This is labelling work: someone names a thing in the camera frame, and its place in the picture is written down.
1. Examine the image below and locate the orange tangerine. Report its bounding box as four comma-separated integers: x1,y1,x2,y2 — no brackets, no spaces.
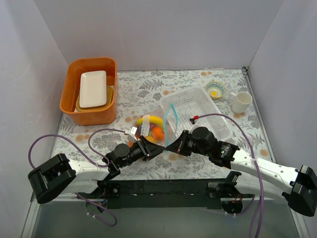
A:
152,126,165,141
128,136,157,147

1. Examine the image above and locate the clear zip top bag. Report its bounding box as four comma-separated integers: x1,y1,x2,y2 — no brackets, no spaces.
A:
128,103,178,147

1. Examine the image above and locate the yellow banana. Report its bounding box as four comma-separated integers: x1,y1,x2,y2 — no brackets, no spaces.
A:
135,115,163,128

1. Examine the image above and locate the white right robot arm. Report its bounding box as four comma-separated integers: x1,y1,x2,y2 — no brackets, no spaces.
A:
166,127,317,217

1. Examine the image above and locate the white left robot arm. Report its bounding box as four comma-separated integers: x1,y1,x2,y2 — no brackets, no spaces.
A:
28,137,165,204

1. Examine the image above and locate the white plastic basket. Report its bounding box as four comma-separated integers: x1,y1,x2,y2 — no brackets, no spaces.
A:
159,86,232,141

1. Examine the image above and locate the small patterned bowl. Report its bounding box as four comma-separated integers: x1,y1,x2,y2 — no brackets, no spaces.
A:
204,80,226,100

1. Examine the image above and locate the white mug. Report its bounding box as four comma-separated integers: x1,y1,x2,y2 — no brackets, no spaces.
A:
229,92,253,114

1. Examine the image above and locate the floral table mat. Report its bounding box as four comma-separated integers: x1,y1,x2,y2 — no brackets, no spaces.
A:
53,69,272,180

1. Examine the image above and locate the yellow tray in tub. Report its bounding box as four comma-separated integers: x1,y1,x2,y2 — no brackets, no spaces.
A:
74,86,114,112

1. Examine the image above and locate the white rectangular plate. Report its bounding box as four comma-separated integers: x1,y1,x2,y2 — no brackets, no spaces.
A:
79,70,107,108

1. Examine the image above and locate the orange plastic tub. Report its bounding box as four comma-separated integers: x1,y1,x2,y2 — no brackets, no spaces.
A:
59,57,117,126

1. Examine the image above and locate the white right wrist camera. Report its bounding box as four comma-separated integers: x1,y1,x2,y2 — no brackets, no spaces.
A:
189,118,200,132

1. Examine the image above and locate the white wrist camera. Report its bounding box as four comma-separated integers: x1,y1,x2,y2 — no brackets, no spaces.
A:
124,126,138,143
189,118,200,132

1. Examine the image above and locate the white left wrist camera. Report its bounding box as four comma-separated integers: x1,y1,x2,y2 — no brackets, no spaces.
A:
124,126,138,143

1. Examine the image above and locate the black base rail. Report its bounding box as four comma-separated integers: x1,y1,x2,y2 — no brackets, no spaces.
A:
81,178,253,214

